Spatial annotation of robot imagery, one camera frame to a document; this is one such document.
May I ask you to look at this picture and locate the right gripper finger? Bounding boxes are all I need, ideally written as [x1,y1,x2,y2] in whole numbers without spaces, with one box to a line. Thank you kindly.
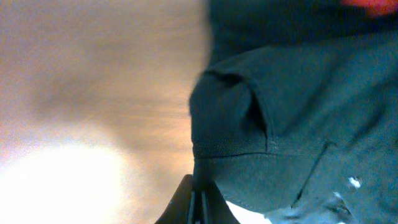
[155,174,239,224]

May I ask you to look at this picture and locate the black shorts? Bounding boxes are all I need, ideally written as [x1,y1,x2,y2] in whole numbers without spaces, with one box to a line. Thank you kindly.
[190,0,397,223]

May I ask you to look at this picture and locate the red garment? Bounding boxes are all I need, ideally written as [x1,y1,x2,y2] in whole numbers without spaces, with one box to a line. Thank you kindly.
[340,0,397,17]

